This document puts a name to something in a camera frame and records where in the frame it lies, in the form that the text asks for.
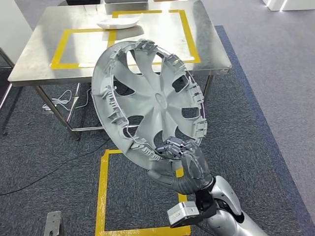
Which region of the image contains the white cable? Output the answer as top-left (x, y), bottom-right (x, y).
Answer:
top-left (42, 89), bottom-right (92, 114)

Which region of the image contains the steel frame table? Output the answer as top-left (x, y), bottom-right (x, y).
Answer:
top-left (0, 48), bottom-right (23, 137)

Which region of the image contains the long black floor cable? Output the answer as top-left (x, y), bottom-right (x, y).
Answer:
top-left (0, 139), bottom-right (110, 197)

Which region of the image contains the yellow tape square outline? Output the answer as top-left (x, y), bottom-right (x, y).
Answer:
top-left (94, 148), bottom-right (192, 236)

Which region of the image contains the stainless steel workbench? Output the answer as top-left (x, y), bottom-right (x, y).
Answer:
top-left (7, 0), bottom-right (232, 141)

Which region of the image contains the white panel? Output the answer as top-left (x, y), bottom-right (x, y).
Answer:
top-left (0, 0), bottom-right (34, 65)

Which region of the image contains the white plastic car part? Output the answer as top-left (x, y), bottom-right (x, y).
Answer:
top-left (97, 15), bottom-right (141, 31)

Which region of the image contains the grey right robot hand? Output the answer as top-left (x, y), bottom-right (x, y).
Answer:
top-left (147, 137), bottom-right (214, 196)

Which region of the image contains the white lit platform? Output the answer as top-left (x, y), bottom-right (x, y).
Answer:
top-left (261, 0), bottom-right (315, 12)

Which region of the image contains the small yellow tape rectangle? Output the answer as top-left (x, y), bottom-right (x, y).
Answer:
top-left (49, 28), bottom-right (116, 70)

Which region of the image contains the silver plastic wheel hubcap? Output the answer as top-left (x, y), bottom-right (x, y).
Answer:
top-left (91, 38), bottom-right (208, 172)

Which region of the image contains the large yellow tape rectangle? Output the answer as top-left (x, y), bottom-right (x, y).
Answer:
top-left (107, 9), bottom-right (202, 65)

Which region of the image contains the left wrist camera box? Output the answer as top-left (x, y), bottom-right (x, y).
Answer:
top-left (44, 211), bottom-right (66, 236)

